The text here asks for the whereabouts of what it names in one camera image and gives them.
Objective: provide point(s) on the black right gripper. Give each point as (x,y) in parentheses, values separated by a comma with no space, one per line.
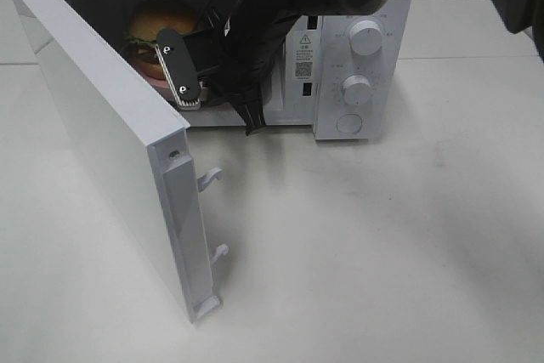
(248,40)

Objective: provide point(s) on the round white door-release button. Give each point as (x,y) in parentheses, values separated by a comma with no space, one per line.
(349,124)

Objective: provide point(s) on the white timer knob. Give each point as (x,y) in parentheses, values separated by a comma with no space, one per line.
(356,90)

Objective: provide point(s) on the white microwave door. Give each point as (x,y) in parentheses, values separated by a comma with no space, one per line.
(134,146)

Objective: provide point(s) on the burger with lettuce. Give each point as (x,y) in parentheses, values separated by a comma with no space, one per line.
(146,21)

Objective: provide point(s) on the pink round plate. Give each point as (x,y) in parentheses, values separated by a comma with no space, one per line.
(209,98)

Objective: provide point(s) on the white microwave oven body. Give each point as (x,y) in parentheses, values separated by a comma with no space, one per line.
(310,67)

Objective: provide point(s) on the upper white power knob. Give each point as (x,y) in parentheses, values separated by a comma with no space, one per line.
(365,37)

